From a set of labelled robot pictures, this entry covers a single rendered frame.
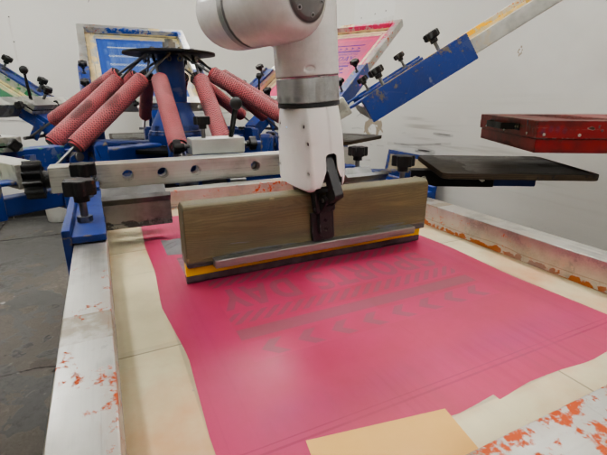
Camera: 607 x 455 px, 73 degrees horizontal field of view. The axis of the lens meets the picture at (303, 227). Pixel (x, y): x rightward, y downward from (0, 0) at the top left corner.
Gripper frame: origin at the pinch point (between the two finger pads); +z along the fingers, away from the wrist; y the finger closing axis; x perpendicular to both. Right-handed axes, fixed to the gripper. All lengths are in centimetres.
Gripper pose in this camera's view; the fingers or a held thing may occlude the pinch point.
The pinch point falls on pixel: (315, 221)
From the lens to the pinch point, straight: 55.0
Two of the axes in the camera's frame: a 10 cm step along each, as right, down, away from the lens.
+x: 8.9, -2.1, 4.0
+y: 4.4, 2.9, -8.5
